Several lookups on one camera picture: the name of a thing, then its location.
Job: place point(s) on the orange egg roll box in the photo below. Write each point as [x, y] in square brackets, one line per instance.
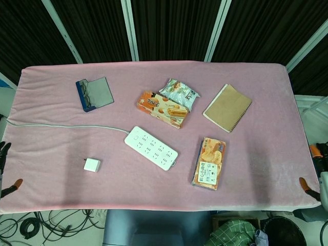
[159, 107]

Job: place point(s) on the black round bin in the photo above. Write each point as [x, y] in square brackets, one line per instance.
[282, 230]

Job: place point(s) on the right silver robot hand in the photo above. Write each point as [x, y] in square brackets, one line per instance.
[314, 191]

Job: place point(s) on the dark-framed eyeglasses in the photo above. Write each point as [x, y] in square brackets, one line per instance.
[87, 101]

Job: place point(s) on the white power adapter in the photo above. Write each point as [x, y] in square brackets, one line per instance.
[92, 166]

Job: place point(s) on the orange potato chips box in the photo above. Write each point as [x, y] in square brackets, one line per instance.
[210, 164]

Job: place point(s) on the white power strip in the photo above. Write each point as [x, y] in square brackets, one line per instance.
[151, 147]

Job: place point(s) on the pink tablecloth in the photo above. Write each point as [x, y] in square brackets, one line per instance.
[269, 153]

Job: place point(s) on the blue glasses case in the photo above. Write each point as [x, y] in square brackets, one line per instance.
[101, 92]

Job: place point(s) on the green checkered cloth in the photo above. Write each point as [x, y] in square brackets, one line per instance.
[230, 230]

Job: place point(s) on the white metal frame table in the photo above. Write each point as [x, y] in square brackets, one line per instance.
[307, 101]

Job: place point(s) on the white-framed blue board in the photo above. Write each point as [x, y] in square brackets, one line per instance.
[3, 83]

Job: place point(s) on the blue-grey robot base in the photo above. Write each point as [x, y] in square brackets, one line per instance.
[153, 228]

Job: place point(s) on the white green snack bag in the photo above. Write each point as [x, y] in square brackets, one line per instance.
[179, 92]

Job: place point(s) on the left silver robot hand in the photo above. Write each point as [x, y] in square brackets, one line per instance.
[3, 153]

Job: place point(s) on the black folding screen panel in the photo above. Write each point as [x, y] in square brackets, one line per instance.
[264, 30]
[94, 30]
[315, 74]
[174, 28]
[25, 38]

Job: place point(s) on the brown spiral notebook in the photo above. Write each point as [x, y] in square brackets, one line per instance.
[228, 107]

